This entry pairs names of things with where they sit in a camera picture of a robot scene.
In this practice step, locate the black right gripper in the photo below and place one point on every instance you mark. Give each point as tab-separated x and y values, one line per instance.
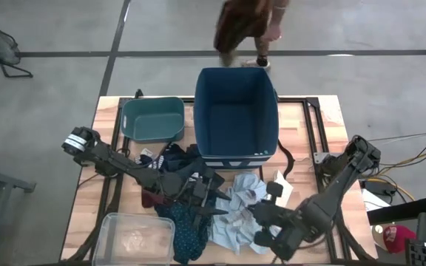
287	225

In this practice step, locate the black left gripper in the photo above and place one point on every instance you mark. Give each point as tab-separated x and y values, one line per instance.
194	186

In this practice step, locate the light blue cloth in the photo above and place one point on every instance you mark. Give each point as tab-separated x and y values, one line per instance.
235	221

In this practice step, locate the navy polka-dot cloth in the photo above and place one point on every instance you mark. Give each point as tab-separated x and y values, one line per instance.
187	232

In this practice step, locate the navy striped cloth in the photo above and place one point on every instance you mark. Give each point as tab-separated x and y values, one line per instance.
176	155

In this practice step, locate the dark red cloth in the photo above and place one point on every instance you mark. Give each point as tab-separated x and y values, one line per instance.
150	199

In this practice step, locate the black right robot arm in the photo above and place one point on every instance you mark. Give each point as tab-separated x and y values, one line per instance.
338	184

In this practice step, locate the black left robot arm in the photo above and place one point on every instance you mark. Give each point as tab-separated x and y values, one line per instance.
117	162

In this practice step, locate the navy white striped fabric bin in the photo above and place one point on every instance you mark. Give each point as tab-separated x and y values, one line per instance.
235	122

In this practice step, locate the clear plastic container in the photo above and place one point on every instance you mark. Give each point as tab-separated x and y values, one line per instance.
135	240

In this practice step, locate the teal plastic basket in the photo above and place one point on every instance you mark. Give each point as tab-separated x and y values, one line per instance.
154	122

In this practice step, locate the white paper sheet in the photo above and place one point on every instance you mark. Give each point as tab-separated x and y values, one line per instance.
374	202

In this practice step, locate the black power brick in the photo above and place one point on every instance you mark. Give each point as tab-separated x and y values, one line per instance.
379	187

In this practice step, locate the black desk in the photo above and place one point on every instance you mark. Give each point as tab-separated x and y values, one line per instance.
398	212

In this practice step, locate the red cap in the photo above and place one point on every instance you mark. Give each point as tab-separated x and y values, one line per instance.
399	238

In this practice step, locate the person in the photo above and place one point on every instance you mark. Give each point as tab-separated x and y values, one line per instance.
242	22

